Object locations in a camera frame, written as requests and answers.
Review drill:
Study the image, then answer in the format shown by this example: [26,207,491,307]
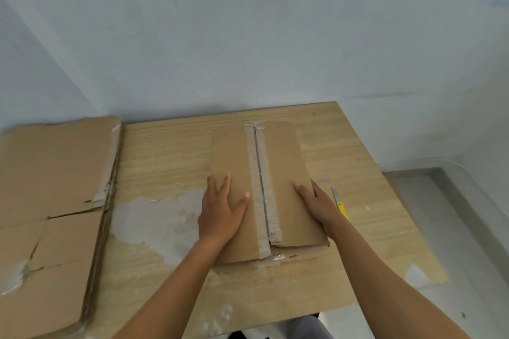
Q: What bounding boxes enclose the yellow utility knife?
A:
[330,188,352,224]

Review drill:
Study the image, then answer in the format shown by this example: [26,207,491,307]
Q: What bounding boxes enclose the white cable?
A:
[378,157,509,208]

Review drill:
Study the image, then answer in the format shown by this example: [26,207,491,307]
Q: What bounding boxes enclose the person's right forearm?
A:
[328,219,470,339]

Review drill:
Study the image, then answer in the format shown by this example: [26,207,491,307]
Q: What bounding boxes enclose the person's right hand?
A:
[293,180,347,238]

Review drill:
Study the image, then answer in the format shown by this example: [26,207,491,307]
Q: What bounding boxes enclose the person's grey trousers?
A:
[229,314,335,339]

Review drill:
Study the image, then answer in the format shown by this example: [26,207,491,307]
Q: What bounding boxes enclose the person's left hand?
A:
[197,174,251,248]

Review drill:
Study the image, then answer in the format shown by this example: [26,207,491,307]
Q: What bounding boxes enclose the light wooden table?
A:
[79,101,450,339]

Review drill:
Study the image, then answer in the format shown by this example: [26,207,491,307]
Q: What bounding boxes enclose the person's left forearm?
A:
[113,237,227,339]

